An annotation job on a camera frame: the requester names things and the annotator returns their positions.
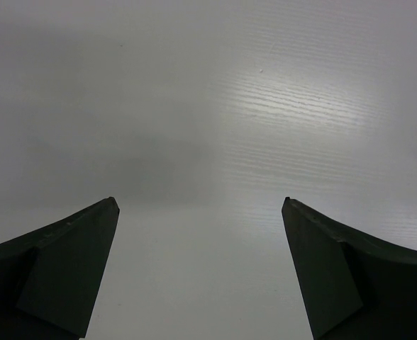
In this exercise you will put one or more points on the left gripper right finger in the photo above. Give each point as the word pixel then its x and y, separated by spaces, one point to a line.
pixel 354 285

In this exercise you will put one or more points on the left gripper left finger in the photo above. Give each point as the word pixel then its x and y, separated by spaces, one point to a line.
pixel 50 277

